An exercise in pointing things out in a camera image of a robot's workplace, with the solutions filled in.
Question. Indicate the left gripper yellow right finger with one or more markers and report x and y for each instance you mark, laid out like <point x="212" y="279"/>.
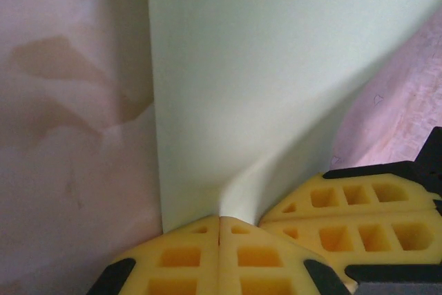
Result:
<point x="262" y="267"/>

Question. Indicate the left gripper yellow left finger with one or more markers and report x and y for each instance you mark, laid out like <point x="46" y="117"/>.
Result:
<point x="186" y="264"/>

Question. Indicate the green paper sheet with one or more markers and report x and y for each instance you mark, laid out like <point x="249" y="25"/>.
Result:
<point x="241" y="67"/>

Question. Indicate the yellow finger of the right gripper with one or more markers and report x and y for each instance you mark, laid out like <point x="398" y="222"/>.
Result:
<point x="373" y="239"/>
<point x="359" y="195"/>

